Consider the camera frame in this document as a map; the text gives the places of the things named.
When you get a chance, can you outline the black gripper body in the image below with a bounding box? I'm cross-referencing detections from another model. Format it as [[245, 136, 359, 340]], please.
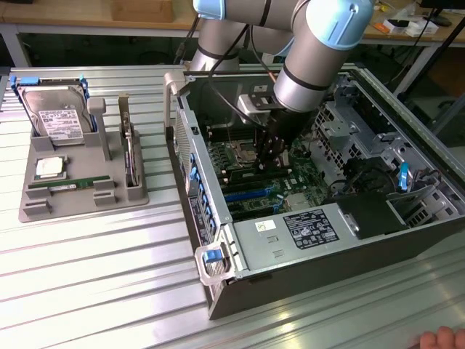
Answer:
[[266, 107, 314, 147]]

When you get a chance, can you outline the black RAM slot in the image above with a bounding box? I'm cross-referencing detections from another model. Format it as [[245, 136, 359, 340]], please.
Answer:
[[206, 122, 255, 135], [209, 129, 257, 143]]

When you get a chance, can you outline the person's hand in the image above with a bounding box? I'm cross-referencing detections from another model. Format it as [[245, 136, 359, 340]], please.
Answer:
[[418, 325, 465, 349]]

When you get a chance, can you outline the CPU socket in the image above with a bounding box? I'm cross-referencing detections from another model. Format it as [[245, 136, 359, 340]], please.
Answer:
[[231, 139, 261, 165]]

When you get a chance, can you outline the green motherboard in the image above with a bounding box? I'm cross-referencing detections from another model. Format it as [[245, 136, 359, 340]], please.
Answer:
[[203, 122, 328, 223]]

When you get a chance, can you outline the blue expansion slot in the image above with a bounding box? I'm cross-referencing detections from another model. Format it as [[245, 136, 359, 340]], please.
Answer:
[[222, 186, 278, 204]]

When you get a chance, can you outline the silver chipset heatsink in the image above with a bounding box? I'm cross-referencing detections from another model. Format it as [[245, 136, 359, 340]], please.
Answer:
[[285, 193, 310, 212]]

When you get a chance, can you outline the perforated metal disk bay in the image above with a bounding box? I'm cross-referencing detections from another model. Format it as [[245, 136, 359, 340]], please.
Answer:
[[310, 100, 392, 190]]

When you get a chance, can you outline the blue card retainer strip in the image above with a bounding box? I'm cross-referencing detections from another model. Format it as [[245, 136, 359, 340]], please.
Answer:
[[187, 151, 219, 234]]

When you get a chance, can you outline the silver power supply unit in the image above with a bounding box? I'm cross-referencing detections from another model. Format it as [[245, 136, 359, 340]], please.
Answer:
[[232, 202, 363, 273]]

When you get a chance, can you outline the black fan shroud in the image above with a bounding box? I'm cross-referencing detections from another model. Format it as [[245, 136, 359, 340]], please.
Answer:
[[321, 190, 410, 241]]

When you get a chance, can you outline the blue case latch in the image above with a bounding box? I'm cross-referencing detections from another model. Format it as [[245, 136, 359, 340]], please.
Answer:
[[201, 249, 223, 264]]

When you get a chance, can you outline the open black PC case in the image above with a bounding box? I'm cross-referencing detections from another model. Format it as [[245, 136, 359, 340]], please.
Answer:
[[163, 68, 465, 321]]

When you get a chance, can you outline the blue disk bay lever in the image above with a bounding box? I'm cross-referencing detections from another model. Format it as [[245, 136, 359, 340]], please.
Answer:
[[397, 161, 413, 192]]

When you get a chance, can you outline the orange and white box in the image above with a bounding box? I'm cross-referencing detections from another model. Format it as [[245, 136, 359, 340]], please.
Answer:
[[376, 17, 411, 36]]

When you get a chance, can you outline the grey parts rack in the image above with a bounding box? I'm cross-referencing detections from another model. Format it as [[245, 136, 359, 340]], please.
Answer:
[[17, 96, 150, 224]]

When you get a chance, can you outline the white flat box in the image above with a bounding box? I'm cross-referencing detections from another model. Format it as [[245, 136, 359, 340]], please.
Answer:
[[404, 20, 440, 38]]

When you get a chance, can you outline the black tripod pole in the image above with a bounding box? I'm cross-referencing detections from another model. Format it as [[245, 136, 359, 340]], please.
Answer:
[[394, 16, 465, 100]]

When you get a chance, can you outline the black monitor stand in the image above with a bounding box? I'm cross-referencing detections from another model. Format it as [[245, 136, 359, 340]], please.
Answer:
[[419, 0, 453, 27]]

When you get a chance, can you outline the silver CPU chip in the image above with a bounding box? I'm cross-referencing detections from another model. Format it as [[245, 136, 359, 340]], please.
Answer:
[[33, 156, 70, 180]]

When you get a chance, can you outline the silver hard disk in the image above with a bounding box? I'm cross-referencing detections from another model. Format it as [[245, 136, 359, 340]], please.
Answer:
[[20, 85, 92, 147]]

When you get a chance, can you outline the wooden desk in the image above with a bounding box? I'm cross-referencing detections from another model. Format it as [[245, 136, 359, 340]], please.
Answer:
[[0, 0, 465, 68]]

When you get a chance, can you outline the blue disk caddy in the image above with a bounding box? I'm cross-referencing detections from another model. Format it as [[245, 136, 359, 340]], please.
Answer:
[[8, 74, 99, 134]]

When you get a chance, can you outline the grey case handle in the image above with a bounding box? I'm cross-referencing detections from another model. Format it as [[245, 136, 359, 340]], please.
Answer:
[[163, 71, 190, 129]]

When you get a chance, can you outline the translucent case handle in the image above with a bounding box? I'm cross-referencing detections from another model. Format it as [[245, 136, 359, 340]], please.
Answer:
[[194, 243, 238, 286]]

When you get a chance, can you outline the graphics card with metal bracket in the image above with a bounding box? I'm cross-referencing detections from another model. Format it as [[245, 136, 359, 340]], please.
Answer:
[[117, 93, 143, 190]]

